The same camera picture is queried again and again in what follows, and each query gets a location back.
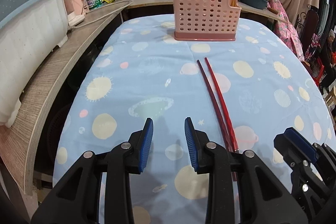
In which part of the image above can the dark metal chair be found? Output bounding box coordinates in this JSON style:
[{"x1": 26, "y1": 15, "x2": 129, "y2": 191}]
[{"x1": 297, "y1": 9, "x2": 319, "y2": 48}]

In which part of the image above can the pink perforated utensil basket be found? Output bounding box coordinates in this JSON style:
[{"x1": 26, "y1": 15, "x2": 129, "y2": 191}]
[{"x1": 172, "y1": 0, "x2": 242, "y2": 42}]

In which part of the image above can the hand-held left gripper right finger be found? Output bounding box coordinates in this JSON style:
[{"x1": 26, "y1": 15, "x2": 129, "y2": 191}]
[{"x1": 184, "y1": 117, "x2": 307, "y2": 224}]

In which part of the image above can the red chopsticks pair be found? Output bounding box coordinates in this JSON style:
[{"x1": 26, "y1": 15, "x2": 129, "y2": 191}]
[{"x1": 196, "y1": 60, "x2": 240, "y2": 184}]

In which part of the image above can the pink floral cloth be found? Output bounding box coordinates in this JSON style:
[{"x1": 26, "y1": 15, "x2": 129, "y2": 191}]
[{"x1": 268, "y1": 0, "x2": 305, "y2": 62}]

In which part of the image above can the red chopstick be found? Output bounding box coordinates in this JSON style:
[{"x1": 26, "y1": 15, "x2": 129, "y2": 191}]
[{"x1": 204, "y1": 57, "x2": 240, "y2": 154}]

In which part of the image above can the red stool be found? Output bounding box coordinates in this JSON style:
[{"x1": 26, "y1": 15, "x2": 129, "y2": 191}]
[{"x1": 312, "y1": 56, "x2": 325, "y2": 83}]

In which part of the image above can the wooden counter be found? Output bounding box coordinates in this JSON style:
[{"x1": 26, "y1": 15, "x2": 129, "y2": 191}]
[{"x1": 0, "y1": 0, "x2": 289, "y2": 195}]

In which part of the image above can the white kettle cable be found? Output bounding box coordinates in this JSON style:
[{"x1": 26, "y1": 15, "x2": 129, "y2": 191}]
[{"x1": 68, "y1": 0, "x2": 134, "y2": 31}]

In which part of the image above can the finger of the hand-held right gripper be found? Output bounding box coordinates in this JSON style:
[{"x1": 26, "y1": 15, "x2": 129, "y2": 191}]
[
  {"x1": 274, "y1": 127, "x2": 332, "y2": 224},
  {"x1": 313, "y1": 142, "x2": 336, "y2": 188}
]

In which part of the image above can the blue planet print tablecloth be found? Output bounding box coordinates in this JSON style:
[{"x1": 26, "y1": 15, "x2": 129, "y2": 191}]
[{"x1": 52, "y1": 17, "x2": 336, "y2": 224}]

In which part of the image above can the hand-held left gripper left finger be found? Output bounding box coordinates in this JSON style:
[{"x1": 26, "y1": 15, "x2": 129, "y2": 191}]
[{"x1": 31, "y1": 118, "x2": 154, "y2": 224}]

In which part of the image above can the white dish rack teal lid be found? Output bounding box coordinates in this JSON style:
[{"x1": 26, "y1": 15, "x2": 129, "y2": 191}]
[{"x1": 0, "y1": 0, "x2": 69, "y2": 128}]

